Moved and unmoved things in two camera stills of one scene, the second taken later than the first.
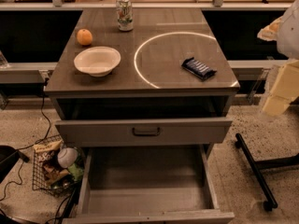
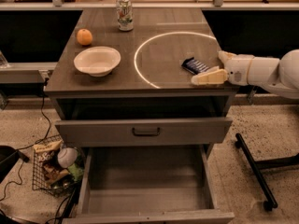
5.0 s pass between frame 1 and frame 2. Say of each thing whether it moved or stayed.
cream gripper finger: moved
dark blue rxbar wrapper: stayed
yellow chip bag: stayed
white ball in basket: stayed
